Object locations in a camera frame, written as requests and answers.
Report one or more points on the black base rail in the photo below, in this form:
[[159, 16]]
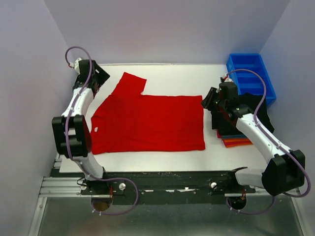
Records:
[[159, 188]]

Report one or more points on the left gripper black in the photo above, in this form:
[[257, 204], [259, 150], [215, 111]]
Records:
[[102, 75]]

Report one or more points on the aluminium extrusion rail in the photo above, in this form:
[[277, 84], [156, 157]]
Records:
[[259, 192], [60, 187]]

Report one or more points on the blue plastic bin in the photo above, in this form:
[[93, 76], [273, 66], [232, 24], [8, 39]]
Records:
[[250, 75]]

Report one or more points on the red t shirt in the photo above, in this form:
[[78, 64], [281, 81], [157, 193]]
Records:
[[218, 134], [127, 121]]

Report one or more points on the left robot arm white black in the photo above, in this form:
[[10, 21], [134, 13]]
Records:
[[90, 167]]

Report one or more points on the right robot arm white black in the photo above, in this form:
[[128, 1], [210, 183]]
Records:
[[284, 170]]

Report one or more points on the right aluminium extrusion rail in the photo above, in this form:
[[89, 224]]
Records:
[[259, 192]]

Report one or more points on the red folded t shirt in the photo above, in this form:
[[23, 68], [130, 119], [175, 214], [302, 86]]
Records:
[[218, 134]]

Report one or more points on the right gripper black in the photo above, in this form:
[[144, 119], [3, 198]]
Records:
[[207, 102]]

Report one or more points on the side aluminium table rail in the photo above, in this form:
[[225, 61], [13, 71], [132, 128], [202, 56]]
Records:
[[68, 128]]

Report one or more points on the left aluminium extrusion rail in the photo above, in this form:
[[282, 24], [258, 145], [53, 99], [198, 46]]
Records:
[[60, 187]]

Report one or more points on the black folded t shirt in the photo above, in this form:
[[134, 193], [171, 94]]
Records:
[[226, 128]]

